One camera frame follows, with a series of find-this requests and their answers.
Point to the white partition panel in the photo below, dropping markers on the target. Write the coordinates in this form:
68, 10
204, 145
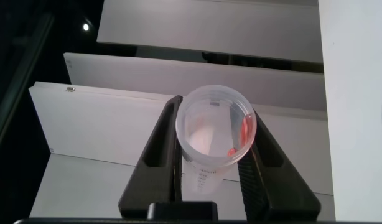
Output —
209, 31
100, 124

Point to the red liquid test tube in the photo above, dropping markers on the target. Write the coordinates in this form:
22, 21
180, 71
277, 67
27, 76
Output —
209, 133

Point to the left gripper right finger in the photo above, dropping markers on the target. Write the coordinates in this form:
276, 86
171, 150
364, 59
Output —
278, 186

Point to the metal partition hinge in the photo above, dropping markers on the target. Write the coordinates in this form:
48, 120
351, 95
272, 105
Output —
70, 89

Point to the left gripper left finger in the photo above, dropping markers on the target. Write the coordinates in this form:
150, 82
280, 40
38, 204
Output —
153, 180

